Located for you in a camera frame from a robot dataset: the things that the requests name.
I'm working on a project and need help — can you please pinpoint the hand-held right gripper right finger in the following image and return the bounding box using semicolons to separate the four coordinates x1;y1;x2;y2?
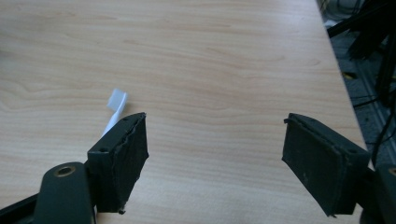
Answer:
281;112;372;217

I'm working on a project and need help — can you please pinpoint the white toothbrush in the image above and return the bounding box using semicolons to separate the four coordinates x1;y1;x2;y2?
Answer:
101;88;129;138

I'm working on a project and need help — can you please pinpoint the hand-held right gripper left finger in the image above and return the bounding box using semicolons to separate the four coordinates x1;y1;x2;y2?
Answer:
87;112;149;215

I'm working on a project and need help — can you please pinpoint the black cable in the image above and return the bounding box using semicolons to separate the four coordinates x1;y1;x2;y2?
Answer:
351;96;396;167

